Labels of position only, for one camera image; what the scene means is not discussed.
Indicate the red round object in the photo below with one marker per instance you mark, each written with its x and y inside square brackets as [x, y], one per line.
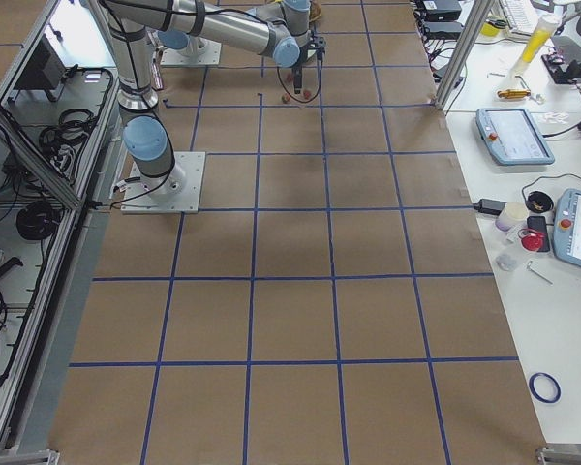
[531, 240]

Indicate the black smartphone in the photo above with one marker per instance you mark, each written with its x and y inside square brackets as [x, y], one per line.
[538, 223]

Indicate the yellow handled screwdriver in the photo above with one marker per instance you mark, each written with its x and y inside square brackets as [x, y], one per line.
[513, 94]

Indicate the black small bowl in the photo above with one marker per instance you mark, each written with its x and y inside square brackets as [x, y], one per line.
[539, 202]

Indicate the white paper cup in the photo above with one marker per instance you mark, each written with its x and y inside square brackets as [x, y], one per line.
[513, 214]

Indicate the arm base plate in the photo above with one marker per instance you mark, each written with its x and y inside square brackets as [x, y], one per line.
[198, 53]
[181, 193]

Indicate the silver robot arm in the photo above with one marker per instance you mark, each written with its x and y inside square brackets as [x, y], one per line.
[279, 31]

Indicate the blue tape roll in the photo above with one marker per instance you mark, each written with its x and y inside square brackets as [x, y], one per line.
[544, 388]

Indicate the black power adapter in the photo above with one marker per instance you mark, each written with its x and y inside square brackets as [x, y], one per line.
[489, 207]

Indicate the near teach pendant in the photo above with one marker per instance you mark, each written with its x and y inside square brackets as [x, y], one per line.
[567, 227]

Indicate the far teach pendant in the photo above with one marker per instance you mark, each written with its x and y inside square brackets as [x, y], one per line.
[512, 137]

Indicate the aluminium frame post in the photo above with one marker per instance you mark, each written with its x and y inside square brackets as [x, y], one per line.
[476, 17]

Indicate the teach pendant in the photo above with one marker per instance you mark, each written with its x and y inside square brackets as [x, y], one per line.
[567, 227]
[512, 137]

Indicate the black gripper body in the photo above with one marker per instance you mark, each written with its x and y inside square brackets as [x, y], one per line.
[297, 77]

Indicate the metal allen key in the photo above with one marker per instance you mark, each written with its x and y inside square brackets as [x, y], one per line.
[530, 267]

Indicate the yellow white bottle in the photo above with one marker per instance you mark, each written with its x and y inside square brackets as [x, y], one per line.
[545, 28]

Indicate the wicker fruit basket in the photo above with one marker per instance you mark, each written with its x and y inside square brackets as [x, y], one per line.
[315, 11]

